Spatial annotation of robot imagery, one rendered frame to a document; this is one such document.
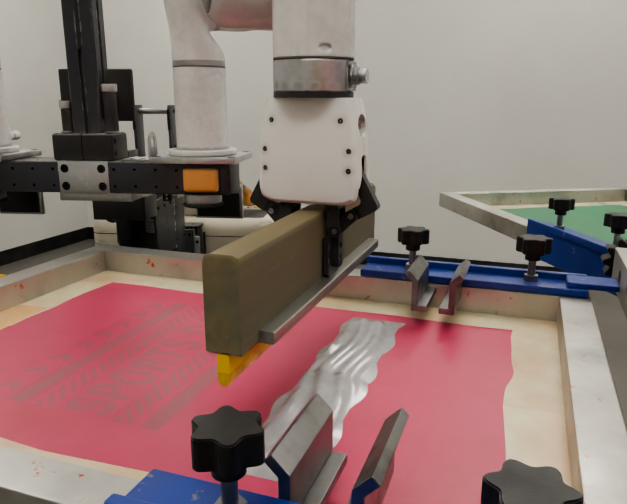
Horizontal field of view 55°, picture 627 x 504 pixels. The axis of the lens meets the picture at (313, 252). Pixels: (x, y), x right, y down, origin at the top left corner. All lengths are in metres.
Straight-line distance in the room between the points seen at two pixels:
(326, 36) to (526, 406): 0.38
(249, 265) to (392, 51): 4.08
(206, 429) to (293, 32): 0.34
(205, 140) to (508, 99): 3.41
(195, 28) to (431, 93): 3.39
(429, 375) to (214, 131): 0.64
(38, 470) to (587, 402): 0.43
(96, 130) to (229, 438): 0.94
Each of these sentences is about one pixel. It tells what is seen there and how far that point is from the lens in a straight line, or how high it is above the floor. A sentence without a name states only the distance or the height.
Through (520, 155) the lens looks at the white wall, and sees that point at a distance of 4.36.
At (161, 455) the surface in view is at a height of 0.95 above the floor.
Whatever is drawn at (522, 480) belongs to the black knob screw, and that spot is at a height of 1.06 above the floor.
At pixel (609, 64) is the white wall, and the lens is 4.37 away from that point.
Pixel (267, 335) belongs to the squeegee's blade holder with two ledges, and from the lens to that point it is 0.46.
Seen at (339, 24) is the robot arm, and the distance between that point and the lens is 0.55.
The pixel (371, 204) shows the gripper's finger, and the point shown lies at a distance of 0.56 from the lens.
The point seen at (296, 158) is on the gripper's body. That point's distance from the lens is 0.56.
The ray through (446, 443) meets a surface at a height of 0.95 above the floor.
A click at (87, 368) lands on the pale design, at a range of 0.70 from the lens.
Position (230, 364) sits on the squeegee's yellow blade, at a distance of 0.45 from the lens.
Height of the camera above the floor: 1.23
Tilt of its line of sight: 14 degrees down
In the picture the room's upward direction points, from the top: straight up
